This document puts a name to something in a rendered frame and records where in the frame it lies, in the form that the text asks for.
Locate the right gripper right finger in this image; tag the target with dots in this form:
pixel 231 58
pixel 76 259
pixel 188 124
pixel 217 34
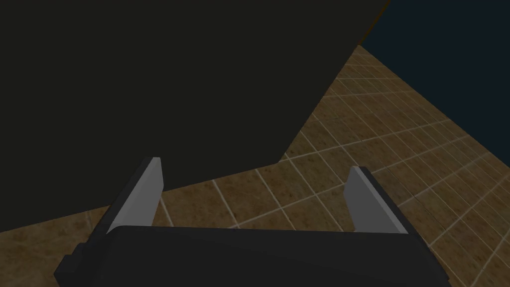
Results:
pixel 368 207

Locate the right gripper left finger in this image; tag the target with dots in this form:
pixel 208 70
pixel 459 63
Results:
pixel 139 199

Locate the black cabinet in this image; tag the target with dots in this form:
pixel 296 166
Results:
pixel 159 79

